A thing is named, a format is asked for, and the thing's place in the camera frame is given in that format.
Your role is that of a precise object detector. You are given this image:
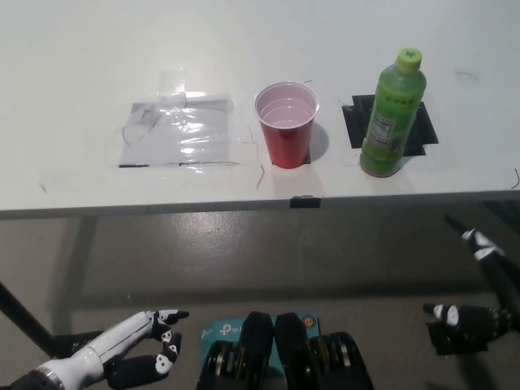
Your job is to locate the teal router box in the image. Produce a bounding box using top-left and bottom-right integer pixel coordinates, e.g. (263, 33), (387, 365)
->
(199, 312), (322, 366)

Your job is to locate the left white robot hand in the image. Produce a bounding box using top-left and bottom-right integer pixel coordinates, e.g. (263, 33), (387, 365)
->
(38, 308), (191, 388)

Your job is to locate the red plastic cup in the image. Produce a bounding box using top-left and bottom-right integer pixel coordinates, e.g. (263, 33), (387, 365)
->
(253, 81), (321, 170)

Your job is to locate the green tea plastic bottle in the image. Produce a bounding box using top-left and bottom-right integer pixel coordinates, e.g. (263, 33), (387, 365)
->
(359, 47), (427, 179)

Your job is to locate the taped clear plastic sheet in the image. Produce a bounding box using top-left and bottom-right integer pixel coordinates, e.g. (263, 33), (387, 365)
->
(117, 92), (241, 168)

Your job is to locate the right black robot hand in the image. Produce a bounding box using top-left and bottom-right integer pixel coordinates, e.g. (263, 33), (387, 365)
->
(422, 214), (520, 342)

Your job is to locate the black table leg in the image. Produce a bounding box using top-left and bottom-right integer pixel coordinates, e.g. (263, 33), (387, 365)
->
(0, 279), (56, 346)

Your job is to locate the small black tape piece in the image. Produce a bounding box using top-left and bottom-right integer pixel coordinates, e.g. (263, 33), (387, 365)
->
(290, 195), (323, 210)

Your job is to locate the large black tape patch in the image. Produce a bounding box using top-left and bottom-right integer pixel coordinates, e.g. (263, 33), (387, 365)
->
(340, 95), (439, 158)

